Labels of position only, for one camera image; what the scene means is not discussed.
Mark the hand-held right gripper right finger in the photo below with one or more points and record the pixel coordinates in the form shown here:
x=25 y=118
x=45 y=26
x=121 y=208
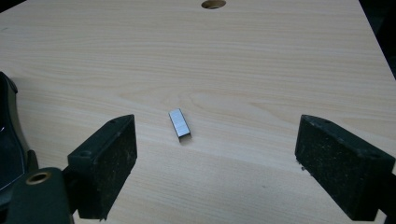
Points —
x=339 y=168

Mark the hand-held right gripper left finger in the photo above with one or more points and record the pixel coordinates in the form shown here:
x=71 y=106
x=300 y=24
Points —
x=106 y=161

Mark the silver staple strip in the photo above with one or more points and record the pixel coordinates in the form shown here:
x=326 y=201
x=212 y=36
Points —
x=180 y=124

